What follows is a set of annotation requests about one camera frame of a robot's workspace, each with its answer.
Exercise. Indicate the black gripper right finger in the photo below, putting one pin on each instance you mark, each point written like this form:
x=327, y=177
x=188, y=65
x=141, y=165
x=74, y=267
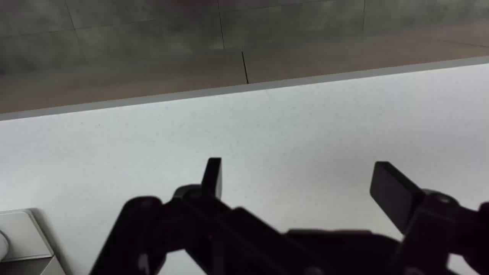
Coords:
x=407, y=203

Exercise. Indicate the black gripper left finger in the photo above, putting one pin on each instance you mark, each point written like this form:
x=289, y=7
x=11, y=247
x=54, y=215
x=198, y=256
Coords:
x=193, y=223

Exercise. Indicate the white coffee machine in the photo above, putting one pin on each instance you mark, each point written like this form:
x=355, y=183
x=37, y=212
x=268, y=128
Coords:
x=25, y=244

